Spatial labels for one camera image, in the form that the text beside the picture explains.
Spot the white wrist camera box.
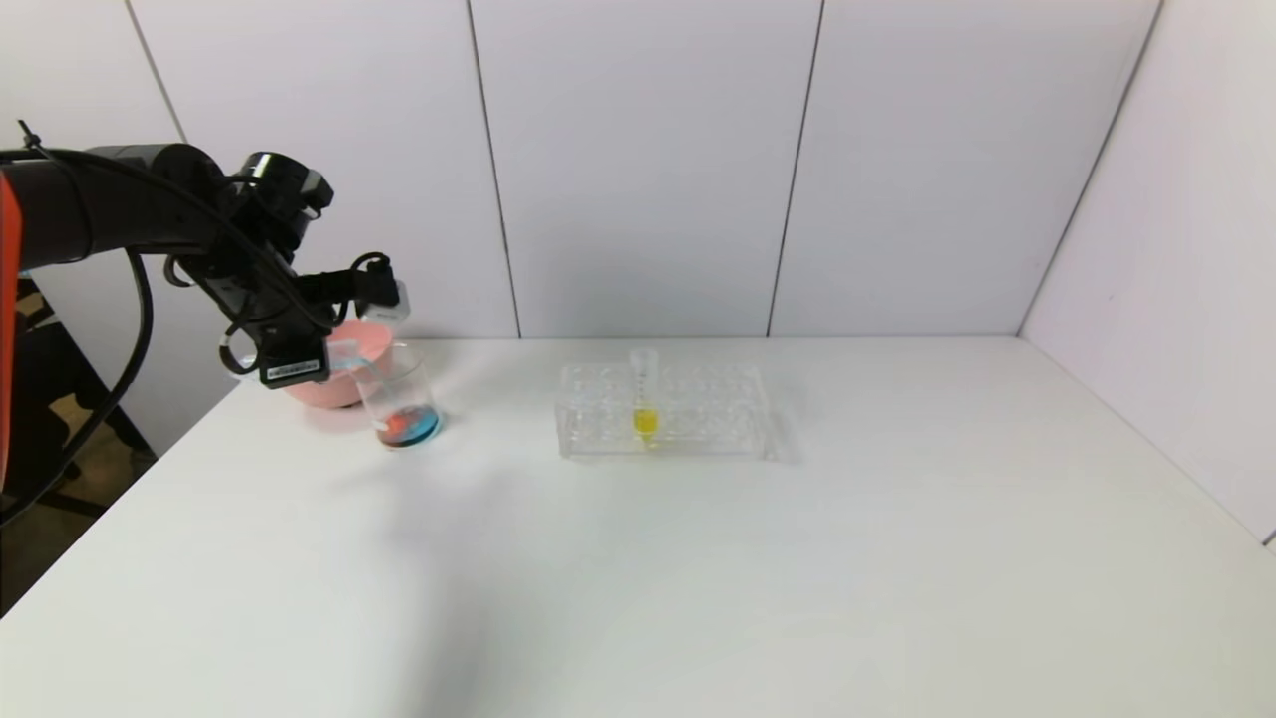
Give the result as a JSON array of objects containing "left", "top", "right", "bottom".
[{"left": 361, "top": 282, "right": 412, "bottom": 326}]

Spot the clear glass beaker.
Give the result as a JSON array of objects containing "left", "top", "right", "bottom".
[{"left": 349, "top": 341, "right": 443, "bottom": 452}]

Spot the test tube with yellow pigment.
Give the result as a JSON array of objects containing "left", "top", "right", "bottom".
[{"left": 631, "top": 348, "right": 661, "bottom": 446}]

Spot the pink plastic bowl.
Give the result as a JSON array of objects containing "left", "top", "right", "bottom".
[{"left": 283, "top": 319, "right": 396, "bottom": 410}]

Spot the test tube with blue pigment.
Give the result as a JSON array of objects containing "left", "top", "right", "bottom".
[{"left": 239, "top": 337, "right": 378, "bottom": 379}]

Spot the clear acrylic test tube rack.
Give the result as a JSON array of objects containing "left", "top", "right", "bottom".
[{"left": 556, "top": 361, "right": 771, "bottom": 462}]

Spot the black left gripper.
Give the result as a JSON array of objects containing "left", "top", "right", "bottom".
[{"left": 203, "top": 273, "right": 332, "bottom": 390}]

